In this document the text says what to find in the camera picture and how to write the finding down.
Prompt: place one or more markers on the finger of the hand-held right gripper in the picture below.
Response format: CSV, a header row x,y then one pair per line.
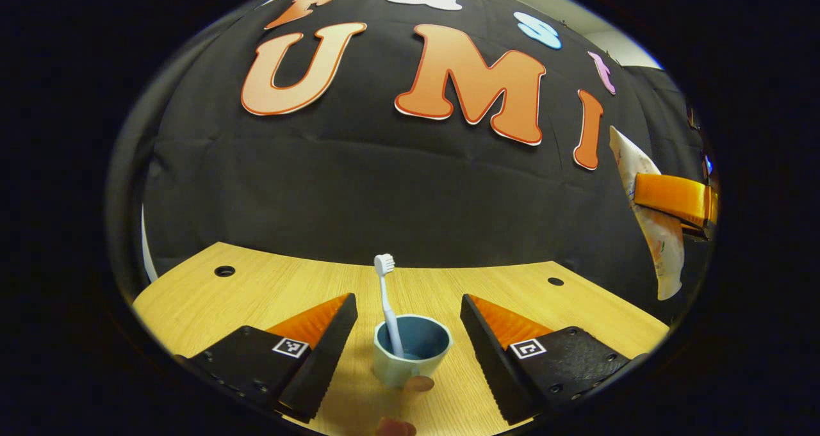
x,y
672,196

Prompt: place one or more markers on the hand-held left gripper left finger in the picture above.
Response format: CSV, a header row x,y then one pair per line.
x,y
320,372

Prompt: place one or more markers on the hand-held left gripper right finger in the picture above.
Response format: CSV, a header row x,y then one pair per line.
x,y
496,365

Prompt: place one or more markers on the white toothpaste tube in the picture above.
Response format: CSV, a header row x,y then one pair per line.
x,y
666,257

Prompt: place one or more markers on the white toothbrush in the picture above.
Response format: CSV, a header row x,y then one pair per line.
x,y
386,295

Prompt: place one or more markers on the wooden desktop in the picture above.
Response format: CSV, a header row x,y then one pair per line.
x,y
269,295

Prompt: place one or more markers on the black backdrop cloth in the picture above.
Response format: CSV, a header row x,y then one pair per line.
x,y
384,199

